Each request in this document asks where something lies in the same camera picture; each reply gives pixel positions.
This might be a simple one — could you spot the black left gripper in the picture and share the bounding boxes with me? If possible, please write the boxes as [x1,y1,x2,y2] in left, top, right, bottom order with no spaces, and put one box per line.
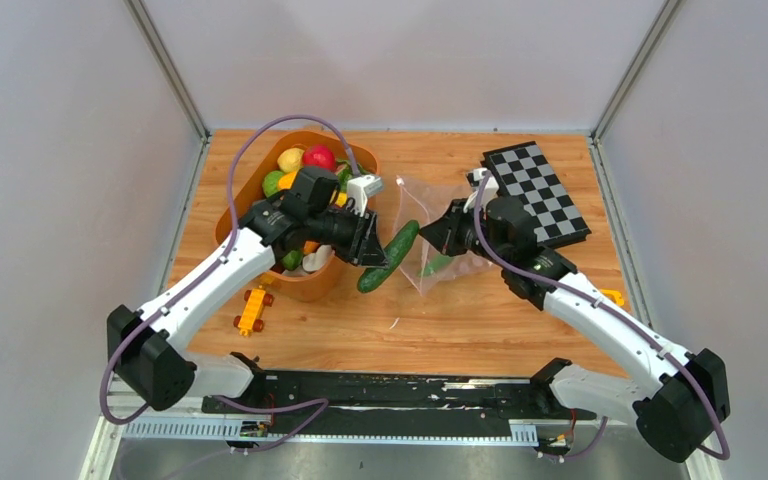
[309,203,391,270]

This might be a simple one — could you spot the yellow toy car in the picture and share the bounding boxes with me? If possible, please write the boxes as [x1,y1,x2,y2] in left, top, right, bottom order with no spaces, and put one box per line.
[233,288,274,337]

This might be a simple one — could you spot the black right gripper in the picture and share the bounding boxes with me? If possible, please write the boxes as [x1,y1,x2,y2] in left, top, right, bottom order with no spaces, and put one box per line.
[419,199,508,269]

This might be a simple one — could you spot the white garlic bulb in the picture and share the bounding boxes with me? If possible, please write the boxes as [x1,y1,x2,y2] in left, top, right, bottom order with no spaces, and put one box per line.
[301,245,333,274]

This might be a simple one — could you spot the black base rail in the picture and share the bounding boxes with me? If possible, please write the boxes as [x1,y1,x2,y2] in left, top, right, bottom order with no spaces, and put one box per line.
[236,370,596,436]

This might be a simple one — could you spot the orange plastic basket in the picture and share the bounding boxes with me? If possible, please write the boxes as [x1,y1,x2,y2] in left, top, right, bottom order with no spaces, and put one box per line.
[233,130,347,302]

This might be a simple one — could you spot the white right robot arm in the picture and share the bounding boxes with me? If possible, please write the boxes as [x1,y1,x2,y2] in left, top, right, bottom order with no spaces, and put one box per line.
[419,197,731,463]

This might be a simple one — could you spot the yellow lemon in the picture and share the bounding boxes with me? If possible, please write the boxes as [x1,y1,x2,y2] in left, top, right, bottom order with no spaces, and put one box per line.
[277,147,305,174]

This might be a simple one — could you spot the black white checkerboard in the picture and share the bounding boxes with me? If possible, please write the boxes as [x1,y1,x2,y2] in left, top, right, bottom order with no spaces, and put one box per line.
[481,141,591,248]

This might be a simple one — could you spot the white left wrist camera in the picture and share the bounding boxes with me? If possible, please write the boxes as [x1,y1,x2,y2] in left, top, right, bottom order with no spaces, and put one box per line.
[346,174,384,215]

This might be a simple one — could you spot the clear zip top bag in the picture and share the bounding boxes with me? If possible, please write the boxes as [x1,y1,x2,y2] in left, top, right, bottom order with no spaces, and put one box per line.
[394,176,493,296]

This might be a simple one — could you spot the green mango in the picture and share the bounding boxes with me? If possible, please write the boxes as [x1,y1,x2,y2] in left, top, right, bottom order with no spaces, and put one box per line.
[281,249,304,271]

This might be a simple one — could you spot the green lime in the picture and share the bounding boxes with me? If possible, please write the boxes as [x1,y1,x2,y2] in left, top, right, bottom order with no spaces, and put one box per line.
[261,170,285,197]

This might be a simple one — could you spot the white slotted cable duct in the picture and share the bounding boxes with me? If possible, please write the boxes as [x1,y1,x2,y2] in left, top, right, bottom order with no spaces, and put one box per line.
[123,418,539,447]

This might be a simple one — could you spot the light green pepper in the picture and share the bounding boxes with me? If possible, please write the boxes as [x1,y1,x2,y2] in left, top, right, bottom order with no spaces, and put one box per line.
[420,254,455,278]

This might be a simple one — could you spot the dark green cucumber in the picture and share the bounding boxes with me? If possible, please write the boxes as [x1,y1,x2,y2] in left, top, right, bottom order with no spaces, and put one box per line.
[356,220,420,294]

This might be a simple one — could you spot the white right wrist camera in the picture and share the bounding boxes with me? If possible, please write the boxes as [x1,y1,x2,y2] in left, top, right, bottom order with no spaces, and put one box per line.
[463,167,499,212]

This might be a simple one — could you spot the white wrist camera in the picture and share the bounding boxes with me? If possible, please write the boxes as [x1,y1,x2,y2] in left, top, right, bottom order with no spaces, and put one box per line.
[346,174,384,215]
[463,167,499,212]

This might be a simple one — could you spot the yellow bell pepper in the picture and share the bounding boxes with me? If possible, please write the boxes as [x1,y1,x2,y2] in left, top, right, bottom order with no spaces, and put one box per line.
[276,171,299,190]

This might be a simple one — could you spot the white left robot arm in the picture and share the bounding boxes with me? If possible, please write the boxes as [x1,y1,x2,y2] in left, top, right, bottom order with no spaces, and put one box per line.
[100,167,389,413]

